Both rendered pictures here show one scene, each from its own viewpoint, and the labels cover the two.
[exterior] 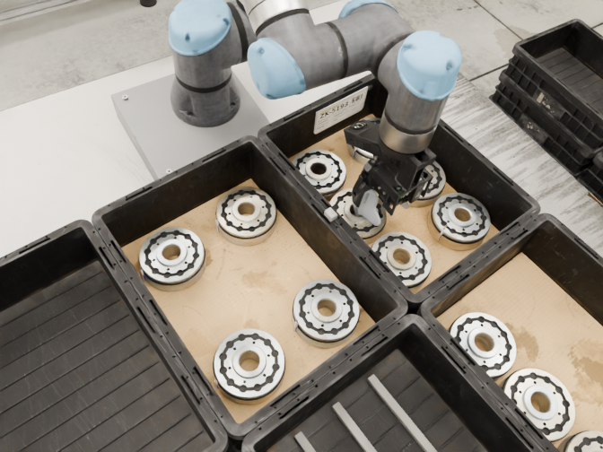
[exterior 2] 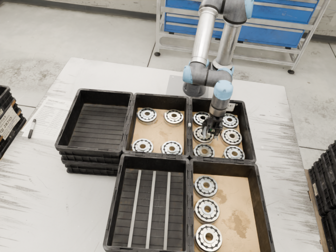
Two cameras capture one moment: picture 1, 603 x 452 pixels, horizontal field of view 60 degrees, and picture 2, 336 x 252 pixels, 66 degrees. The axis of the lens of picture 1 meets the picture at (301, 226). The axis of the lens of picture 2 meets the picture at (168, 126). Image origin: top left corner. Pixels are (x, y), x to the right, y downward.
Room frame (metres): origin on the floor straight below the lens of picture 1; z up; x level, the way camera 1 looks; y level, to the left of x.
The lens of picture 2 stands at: (-0.23, -0.53, 1.88)
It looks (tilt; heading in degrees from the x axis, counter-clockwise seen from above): 49 degrees down; 43
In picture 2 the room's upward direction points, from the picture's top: 5 degrees clockwise
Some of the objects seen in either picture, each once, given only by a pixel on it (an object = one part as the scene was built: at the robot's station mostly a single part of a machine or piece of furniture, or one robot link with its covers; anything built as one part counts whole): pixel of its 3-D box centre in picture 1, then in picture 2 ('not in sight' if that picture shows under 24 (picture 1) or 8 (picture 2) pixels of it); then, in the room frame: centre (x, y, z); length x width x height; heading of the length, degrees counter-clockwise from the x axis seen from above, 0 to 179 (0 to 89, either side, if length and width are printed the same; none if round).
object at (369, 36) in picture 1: (368, 39); (219, 79); (0.60, -0.06, 1.15); 0.11 x 0.11 x 0.08; 34
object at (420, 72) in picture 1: (420, 81); (222, 94); (0.53, -0.13, 1.15); 0.09 x 0.08 x 0.11; 34
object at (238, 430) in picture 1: (245, 264); (158, 123); (0.36, 0.07, 0.92); 0.40 x 0.30 x 0.02; 43
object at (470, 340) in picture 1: (483, 343); (206, 185); (0.31, -0.29, 0.86); 0.05 x 0.05 x 0.01
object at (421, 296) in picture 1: (394, 173); (219, 127); (0.57, -0.14, 0.92); 0.40 x 0.30 x 0.02; 43
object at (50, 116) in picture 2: not in sight; (50, 117); (0.04, 0.67, 0.70); 0.33 x 0.23 x 0.01; 38
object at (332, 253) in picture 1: (246, 279); (158, 129); (0.36, 0.07, 0.87); 0.40 x 0.30 x 0.11; 43
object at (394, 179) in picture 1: (397, 166); (214, 121); (0.52, -0.13, 0.99); 0.09 x 0.08 x 0.12; 41
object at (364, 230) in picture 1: (357, 212); (203, 134); (0.52, -0.09, 0.86); 0.10 x 0.10 x 0.01
